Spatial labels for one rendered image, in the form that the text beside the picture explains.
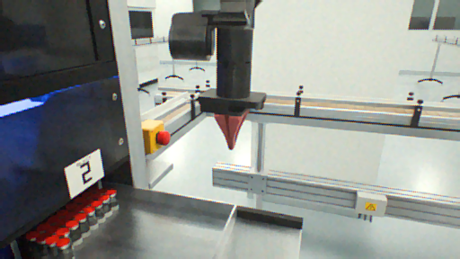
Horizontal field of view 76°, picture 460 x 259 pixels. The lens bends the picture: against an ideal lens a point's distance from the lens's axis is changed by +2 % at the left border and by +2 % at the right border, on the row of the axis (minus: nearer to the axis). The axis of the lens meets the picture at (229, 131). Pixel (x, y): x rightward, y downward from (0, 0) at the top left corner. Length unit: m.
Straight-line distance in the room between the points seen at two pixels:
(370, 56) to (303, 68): 0.38
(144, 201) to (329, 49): 1.46
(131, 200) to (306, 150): 1.50
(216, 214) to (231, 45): 0.39
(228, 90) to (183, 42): 0.10
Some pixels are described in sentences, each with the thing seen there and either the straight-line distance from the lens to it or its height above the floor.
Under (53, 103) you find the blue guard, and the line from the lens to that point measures 0.55.
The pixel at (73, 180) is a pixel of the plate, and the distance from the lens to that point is 0.60.
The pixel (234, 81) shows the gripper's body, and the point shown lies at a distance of 0.45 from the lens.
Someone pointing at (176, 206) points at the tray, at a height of 0.88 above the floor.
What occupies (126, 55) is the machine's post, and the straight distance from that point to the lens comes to 0.68.
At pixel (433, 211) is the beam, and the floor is 0.50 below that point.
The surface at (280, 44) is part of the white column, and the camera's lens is 1.91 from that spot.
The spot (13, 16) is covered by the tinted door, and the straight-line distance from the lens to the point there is 0.52.
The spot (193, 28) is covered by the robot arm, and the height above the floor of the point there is 1.28.
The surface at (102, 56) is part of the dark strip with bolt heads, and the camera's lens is 0.63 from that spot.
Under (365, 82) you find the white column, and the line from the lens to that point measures 1.94.
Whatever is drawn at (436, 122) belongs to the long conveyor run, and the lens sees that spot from 1.40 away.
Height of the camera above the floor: 1.29
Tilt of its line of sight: 21 degrees down
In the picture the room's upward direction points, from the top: straight up
